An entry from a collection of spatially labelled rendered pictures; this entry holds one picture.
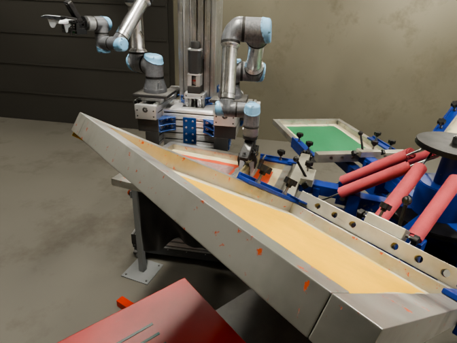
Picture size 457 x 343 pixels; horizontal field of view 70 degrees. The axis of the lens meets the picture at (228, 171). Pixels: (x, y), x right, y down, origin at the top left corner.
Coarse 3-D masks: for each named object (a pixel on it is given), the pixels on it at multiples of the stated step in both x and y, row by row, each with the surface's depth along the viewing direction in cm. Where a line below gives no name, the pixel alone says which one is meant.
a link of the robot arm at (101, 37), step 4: (96, 36) 185; (100, 36) 184; (104, 36) 185; (108, 36) 184; (96, 40) 186; (100, 40) 184; (104, 40) 183; (96, 44) 188; (100, 44) 185; (104, 44) 183; (100, 48) 187; (104, 48) 186; (100, 52) 188; (104, 52) 188; (108, 52) 190
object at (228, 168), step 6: (186, 156) 197; (204, 162) 190; (210, 162) 191; (216, 162) 191; (222, 162) 191; (216, 168) 183; (222, 168) 184; (228, 168) 184; (234, 168) 184; (258, 174) 179; (270, 174) 179; (264, 180) 172
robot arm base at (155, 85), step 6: (150, 78) 207; (156, 78) 207; (162, 78) 210; (144, 84) 211; (150, 84) 208; (156, 84) 208; (162, 84) 210; (144, 90) 211; (150, 90) 208; (156, 90) 208; (162, 90) 210
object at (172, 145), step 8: (168, 144) 204; (176, 144) 204; (184, 144) 205; (192, 152) 202; (200, 152) 200; (208, 152) 198; (216, 152) 196; (224, 152) 196; (232, 152) 196; (232, 160) 195; (280, 168) 186; (288, 168) 179; (120, 176) 162; (280, 176) 170; (288, 176) 177; (112, 184) 161; (120, 184) 159; (128, 184) 157; (280, 184) 161
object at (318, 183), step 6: (318, 180) 156; (300, 186) 155; (312, 186) 152; (318, 186) 151; (324, 186) 150; (330, 186) 151; (336, 186) 151; (306, 192) 155; (324, 192) 151; (330, 192) 150; (336, 192) 149
